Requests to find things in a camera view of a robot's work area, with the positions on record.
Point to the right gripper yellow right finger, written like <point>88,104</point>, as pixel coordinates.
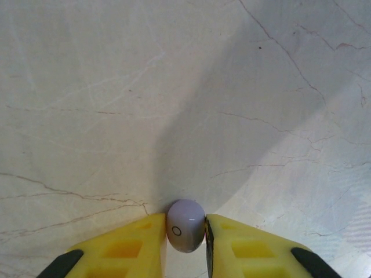
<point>246,252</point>

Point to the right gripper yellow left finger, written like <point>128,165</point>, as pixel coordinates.
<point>130,249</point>

